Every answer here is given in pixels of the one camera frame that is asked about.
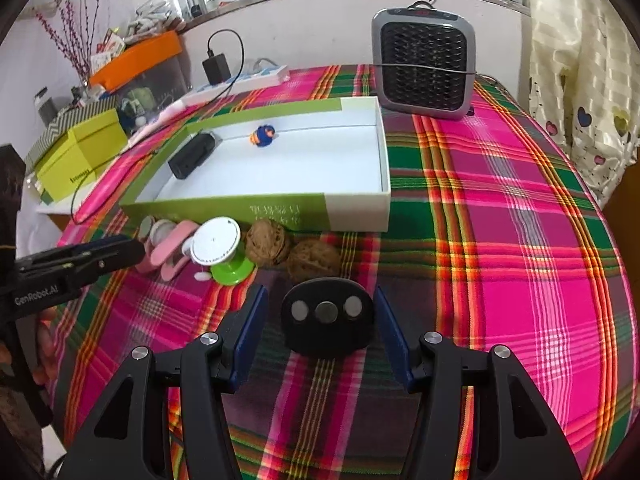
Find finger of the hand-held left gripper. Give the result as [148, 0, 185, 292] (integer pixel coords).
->
[15, 234, 147, 288]

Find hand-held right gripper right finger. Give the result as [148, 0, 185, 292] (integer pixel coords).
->
[374, 285, 583, 480]

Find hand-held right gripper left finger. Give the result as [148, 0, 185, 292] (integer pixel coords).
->
[57, 284, 271, 480]

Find white round container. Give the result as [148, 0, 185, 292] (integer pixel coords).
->
[151, 220, 176, 247]

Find black oval device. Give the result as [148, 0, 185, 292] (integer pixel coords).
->
[280, 277, 376, 358]

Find white and green wind-up toy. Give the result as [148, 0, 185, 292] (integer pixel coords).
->
[189, 216, 256, 287]

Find green and white cardboard box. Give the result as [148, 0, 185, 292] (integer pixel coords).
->
[119, 96, 392, 233]

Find person's left hand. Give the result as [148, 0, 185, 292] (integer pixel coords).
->
[30, 310, 60, 392]

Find yellow-green box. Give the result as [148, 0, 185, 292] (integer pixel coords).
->
[35, 109, 128, 205]

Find black rectangular device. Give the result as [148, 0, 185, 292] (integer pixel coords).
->
[167, 132, 217, 180]

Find grey striped box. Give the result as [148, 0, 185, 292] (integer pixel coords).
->
[25, 99, 118, 171]

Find white and pink tube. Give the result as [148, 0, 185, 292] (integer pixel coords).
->
[122, 99, 193, 150]

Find glass jar with black lid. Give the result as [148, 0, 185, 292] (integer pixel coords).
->
[34, 87, 58, 121]

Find plaid tablecloth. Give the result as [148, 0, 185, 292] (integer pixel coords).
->
[50, 64, 621, 480]

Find blue and orange toy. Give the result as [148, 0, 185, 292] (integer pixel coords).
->
[250, 124, 277, 148]

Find storage bin with orange lid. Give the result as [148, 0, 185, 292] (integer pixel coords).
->
[89, 30, 193, 111]

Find colourful paper packet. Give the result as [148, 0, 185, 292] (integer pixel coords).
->
[90, 27, 126, 73]

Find black charger adapter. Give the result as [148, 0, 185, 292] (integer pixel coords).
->
[202, 55, 232, 83]

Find white power strip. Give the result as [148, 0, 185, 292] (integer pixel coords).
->
[182, 64, 291, 107]

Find pink flower branches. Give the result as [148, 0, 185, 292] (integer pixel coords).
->
[35, 0, 113, 86]

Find white plastic bags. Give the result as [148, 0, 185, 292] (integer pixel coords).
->
[125, 0, 186, 41]

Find grey fan heater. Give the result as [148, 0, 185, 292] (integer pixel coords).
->
[371, 2, 480, 121]

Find cream patterned curtain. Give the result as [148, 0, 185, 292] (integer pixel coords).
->
[520, 0, 640, 211]

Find black charger cable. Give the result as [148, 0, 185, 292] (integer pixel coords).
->
[70, 29, 246, 226]

